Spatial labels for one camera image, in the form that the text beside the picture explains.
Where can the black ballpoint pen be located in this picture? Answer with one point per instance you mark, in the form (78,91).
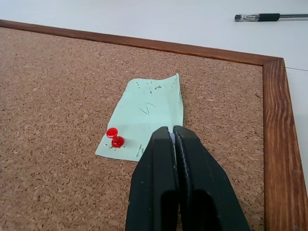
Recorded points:
(264,17)

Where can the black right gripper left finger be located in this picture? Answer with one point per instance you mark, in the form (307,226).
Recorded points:
(149,183)

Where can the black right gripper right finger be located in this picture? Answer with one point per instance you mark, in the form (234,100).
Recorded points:
(204,183)

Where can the red pushpin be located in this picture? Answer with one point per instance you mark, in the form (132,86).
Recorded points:
(115,138)

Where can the green paper note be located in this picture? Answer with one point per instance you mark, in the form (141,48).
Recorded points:
(146,113)

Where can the wood-framed cork board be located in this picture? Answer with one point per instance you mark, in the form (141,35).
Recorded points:
(72,120)

